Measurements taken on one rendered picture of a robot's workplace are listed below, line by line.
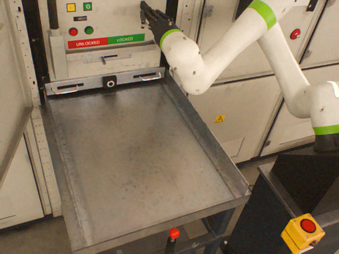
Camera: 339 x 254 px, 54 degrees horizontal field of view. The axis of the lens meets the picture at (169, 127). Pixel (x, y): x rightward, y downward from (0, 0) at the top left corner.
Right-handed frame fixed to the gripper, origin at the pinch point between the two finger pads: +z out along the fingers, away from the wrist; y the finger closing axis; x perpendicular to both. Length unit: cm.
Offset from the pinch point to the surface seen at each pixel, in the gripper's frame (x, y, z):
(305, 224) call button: -32, 23, -87
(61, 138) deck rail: -38, -40, -23
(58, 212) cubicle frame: -119, -46, -1
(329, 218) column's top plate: -48, 46, -83
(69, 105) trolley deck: -38, -33, -4
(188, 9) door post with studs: -1.5, 18.9, -0.8
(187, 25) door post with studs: -8.6, 19.3, -0.9
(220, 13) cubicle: -3.6, 33.2, -2.9
